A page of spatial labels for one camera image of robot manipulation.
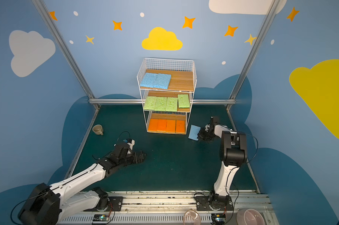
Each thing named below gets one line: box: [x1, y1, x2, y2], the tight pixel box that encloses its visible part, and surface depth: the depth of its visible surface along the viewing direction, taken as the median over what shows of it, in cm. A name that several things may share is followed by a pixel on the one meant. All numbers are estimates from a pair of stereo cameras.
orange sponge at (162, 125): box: [156, 119, 168, 133], surface depth 107 cm
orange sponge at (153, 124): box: [147, 118, 159, 132], surface depth 109 cm
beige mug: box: [92, 124, 104, 136], surface depth 103 cm
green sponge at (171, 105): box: [165, 97, 178, 113], surface depth 88 cm
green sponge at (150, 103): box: [143, 96, 157, 111], surface depth 88 cm
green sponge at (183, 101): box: [177, 94, 191, 109], surface depth 90 cm
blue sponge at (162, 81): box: [153, 73, 172, 90], surface depth 76 cm
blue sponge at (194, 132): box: [188, 124, 201, 141], surface depth 106 cm
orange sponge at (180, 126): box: [175, 119, 186, 135], surface depth 108 cm
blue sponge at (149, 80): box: [140, 72, 159, 89], surface depth 77 cm
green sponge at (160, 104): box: [154, 96, 168, 112], surface depth 88 cm
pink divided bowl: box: [236, 208, 266, 225], surface depth 71 cm
